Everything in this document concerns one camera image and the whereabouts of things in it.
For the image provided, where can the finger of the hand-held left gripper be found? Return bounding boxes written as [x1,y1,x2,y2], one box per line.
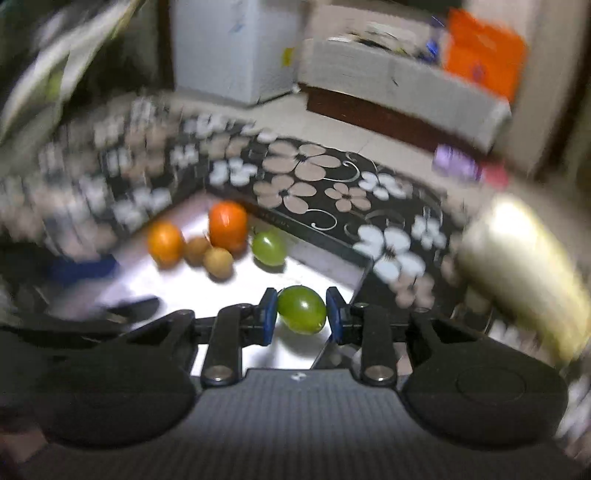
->
[46,254,122,287]
[92,295,161,326]

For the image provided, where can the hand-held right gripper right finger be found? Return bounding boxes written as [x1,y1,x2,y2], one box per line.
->
[325,286,476,387]

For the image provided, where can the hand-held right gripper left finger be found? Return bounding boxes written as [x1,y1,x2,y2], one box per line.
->
[122,287,279,387]

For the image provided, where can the green tomato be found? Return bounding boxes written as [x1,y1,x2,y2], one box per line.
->
[276,285,328,335]
[250,231,287,267]

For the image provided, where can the black tray with white inside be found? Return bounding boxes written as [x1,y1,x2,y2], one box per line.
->
[46,187,375,372]

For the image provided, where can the small brownish tomato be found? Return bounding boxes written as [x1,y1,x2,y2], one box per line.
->
[184,236,212,267]
[203,248,235,279]

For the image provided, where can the orange tomato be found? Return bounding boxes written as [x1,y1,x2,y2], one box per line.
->
[209,202,249,252]
[148,222,185,266]

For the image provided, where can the black floral tablecloth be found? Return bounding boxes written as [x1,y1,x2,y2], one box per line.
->
[0,92,591,444]

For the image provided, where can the napa cabbage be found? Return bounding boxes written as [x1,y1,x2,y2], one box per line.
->
[455,194,591,365]

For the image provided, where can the purple plastic object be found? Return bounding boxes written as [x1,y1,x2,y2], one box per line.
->
[433,144,483,180]

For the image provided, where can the dark wooden television cabinet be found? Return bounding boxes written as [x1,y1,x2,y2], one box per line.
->
[305,83,490,153]

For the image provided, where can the white flat boards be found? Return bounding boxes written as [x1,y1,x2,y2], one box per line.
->
[0,0,148,144]

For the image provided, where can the white chest freezer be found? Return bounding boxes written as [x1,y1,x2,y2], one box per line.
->
[168,0,298,107]

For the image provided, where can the orange cardboard box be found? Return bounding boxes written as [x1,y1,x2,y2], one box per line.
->
[441,9,527,102]

